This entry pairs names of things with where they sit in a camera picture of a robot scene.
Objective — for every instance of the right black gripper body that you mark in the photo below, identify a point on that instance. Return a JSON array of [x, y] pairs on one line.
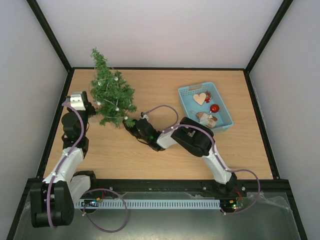
[[133, 125]]

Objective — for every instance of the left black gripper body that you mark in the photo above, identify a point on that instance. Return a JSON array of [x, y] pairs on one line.
[[90, 108]]

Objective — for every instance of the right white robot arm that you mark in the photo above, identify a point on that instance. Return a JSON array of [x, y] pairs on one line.
[[195, 138]]

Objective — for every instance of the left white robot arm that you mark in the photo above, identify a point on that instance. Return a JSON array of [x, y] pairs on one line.
[[52, 200]]

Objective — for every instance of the small green christmas tree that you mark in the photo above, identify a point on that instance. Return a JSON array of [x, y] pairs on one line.
[[111, 92]]

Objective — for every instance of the wooden heart ornament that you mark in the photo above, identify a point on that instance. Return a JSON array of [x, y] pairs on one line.
[[200, 98]]

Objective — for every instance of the white cable duct rail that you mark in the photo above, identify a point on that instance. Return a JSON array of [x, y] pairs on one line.
[[150, 204]]

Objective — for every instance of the black frame rail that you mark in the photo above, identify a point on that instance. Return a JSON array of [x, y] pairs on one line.
[[208, 188]]

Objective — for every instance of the red ball ornament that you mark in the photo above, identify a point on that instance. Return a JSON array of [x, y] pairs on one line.
[[214, 108]]

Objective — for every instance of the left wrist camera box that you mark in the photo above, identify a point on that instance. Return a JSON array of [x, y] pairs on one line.
[[78, 100]]

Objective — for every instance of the light blue plastic basket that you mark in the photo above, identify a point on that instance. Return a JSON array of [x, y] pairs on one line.
[[190, 107]]

